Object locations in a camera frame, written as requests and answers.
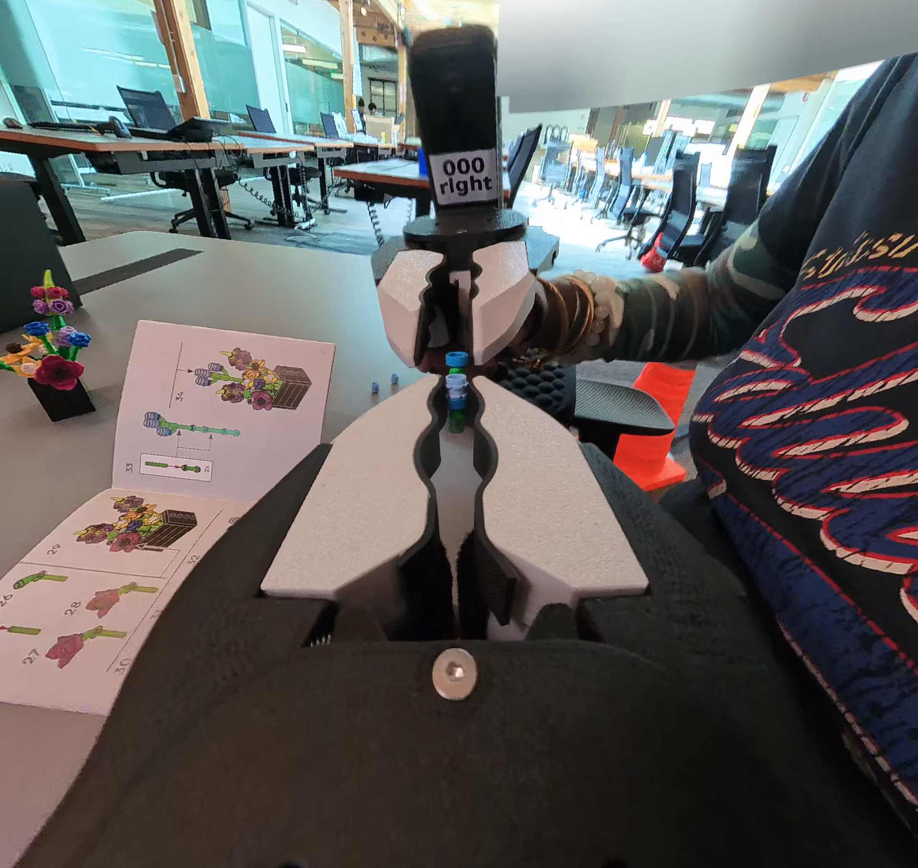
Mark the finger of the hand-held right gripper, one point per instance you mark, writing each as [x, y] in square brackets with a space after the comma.
[505, 302]
[409, 302]

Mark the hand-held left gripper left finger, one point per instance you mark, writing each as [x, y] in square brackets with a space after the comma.
[359, 517]

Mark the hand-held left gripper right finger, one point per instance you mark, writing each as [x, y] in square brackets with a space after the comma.
[560, 510]

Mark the short green lego stalk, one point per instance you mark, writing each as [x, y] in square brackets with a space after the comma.
[456, 409]

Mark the magenta lego flower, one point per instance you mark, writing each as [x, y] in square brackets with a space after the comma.
[59, 372]

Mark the lego flower bouquet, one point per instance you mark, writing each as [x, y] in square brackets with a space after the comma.
[50, 352]

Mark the lego instruction booklet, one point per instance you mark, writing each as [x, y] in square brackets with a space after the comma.
[158, 510]

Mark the person's right hand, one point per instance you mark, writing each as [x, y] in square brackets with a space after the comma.
[545, 323]

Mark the black rounded pad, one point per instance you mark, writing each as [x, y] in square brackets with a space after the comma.
[603, 402]

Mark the orange plastic wedge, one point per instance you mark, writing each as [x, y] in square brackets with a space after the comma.
[660, 424]

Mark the red floor object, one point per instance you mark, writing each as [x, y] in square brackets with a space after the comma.
[654, 254]

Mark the long wooden desk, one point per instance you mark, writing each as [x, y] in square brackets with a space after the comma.
[158, 144]

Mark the large black block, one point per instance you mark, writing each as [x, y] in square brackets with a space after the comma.
[26, 252]

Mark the wooden post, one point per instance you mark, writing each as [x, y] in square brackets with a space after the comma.
[175, 37]

